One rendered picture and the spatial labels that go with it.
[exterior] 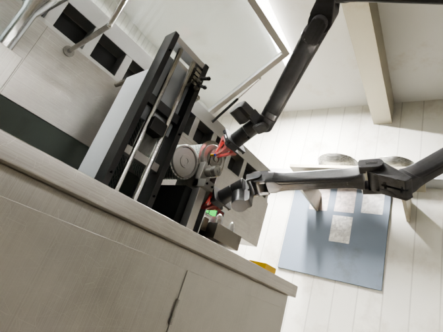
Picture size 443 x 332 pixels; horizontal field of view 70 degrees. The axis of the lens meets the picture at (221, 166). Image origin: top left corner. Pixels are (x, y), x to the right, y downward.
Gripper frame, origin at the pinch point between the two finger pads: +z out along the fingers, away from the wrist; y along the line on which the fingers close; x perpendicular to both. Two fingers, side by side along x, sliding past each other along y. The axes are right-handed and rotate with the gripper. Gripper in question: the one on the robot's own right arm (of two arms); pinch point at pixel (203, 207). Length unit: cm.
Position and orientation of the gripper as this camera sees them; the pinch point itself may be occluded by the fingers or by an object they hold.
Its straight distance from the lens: 123.6
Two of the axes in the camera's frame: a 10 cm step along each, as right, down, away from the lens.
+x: -1.1, -7.4, 6.6
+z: -8.0, 4.6, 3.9
